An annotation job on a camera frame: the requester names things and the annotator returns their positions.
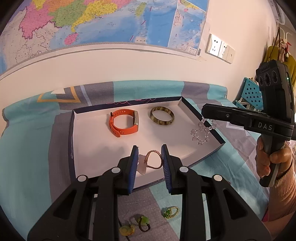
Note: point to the yellow hanging garment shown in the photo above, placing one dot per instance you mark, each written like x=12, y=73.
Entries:
x=270, y=54

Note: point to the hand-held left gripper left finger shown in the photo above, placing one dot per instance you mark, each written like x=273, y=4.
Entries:
x=133, y=166

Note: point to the white wall socket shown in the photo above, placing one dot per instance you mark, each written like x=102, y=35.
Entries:
x=214, y=45
x=227, y=53

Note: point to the blue perforated plastic basket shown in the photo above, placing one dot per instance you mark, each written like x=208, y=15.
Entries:
x=251, y=92

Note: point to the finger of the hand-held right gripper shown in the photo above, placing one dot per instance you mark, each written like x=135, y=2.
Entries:
x=222, y=114

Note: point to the small hanging plush toy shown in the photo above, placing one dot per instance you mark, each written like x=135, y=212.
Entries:
x=283, y=49

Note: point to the beige tape piece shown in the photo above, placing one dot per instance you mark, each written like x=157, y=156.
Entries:
x=200, y=58

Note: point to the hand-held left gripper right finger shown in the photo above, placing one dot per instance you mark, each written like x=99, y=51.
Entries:
x=166, y=166

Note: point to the shallow white box lid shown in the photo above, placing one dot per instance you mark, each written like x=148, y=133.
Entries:
x=97, y=143

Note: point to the tortoiseshell bangle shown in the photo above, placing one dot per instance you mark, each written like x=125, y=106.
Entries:
x=161, y=122

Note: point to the person's right forearm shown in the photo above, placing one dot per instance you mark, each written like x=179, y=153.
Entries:
x=284, y=192

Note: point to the colourful wall map poster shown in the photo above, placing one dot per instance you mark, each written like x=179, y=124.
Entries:
x=92, y=18

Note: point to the teal and grey printed blanket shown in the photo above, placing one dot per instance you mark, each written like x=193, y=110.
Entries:
x=34, y=139

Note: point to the person's right hand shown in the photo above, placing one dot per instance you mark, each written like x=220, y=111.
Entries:
x=262, y=162

